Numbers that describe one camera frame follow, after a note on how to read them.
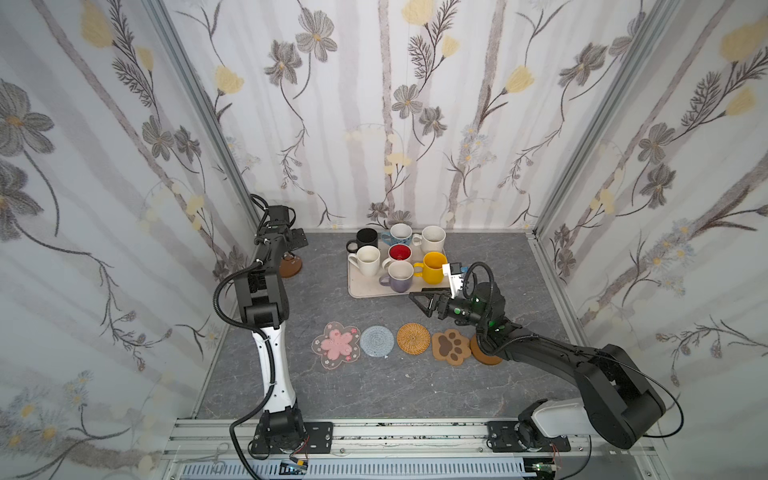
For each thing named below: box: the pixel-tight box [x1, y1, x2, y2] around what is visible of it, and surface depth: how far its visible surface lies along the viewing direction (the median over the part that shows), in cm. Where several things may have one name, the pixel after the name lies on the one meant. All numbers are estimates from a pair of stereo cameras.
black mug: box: [346, 227, 378, 253], surface depth 109 cm
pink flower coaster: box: [311, 321, 361, 370], surface depth 92 cm
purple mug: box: [379, 261, 415, 293], surface depth 103 cm
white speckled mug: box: [412, 225, 446, 254], surface depth 110 cm
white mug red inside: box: [382, 243, 413, 269], surface depth 106 cm
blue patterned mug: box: [381, 223, 413, 246], surface depth 110 cm
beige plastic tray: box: [348, 267, 447, 299], surface depth 106 cm
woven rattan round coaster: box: [396, 322, 431, 355], surface depth 92 cm
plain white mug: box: [348, 245, 381, 277], surface depth 104 cm
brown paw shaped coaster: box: [432, 328, 471, 366], surface depth 92 cm
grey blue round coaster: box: [360, 325, 395, 358], surface depth 92 cm
